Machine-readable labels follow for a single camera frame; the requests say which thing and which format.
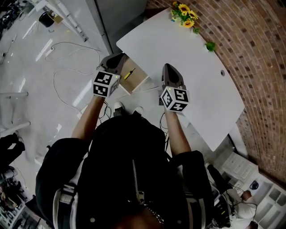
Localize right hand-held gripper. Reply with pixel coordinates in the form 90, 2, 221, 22
158, 63, 190, 113

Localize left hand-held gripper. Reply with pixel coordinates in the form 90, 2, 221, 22
93, 52, 127, 98

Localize yellow black screwdriver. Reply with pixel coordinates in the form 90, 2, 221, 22
123, 67, 136, 80

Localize white wooden drawer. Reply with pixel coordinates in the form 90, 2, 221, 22
118, 53, 150, 96

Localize person's right forearm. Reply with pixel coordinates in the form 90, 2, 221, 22
164, 109, 192, 156

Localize person's left forearm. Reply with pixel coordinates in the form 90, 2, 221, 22
71, 96, 105, 141

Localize white curved desk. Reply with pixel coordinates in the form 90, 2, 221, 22
116, 7, 248, 157

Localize grey metal cabinet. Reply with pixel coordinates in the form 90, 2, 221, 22
93, 0, 148, 54

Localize person's black trousers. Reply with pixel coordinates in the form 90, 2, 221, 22
113, 108, 146, 121

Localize white metal rack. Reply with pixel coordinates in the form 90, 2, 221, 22
33, 0, 88, 43

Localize sunflower bouquet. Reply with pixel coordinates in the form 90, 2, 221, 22
170, 1, 201, 34

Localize cardboard box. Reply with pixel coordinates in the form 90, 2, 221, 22
48, 11, 64, 24

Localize black bucket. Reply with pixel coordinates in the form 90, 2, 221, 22
38, 11, 54, 28

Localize person's black striped jacket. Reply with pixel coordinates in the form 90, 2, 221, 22
35, 116, 213, 229

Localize white low cabinet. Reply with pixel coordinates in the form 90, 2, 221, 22
220, 152, 286, 229

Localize cluttered equipment shelf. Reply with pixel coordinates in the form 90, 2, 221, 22
0, 165, 43, 229

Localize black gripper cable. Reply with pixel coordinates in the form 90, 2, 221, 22
159, 111, 172, 157
98, 100, 112, 123

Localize long white cable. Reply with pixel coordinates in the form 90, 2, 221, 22
44, 42, 101, 114

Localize silver chain necklace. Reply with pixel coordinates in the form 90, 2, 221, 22
145, 207, 165, 224

